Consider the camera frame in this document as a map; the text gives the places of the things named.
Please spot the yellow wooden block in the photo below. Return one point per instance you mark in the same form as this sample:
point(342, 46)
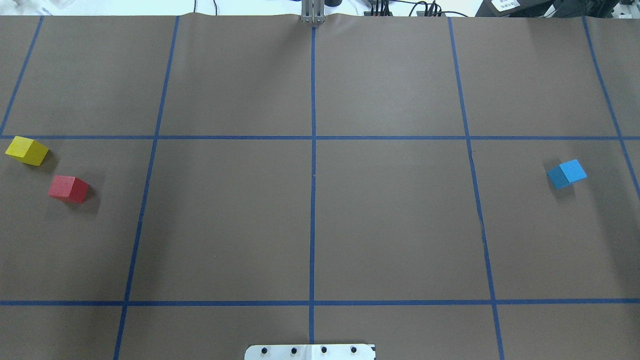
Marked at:
point(27, 151)

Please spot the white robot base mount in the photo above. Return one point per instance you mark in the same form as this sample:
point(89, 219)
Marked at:
point(338, 351)

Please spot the aluminium frame post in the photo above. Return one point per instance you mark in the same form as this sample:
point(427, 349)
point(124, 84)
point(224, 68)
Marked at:
point(313, 11)

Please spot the red wooden block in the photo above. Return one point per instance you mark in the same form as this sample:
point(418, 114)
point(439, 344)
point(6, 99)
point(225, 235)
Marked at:
point(68, 189)

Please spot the blue wooden block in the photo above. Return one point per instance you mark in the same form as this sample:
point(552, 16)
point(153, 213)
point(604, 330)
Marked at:
point(566, 174)

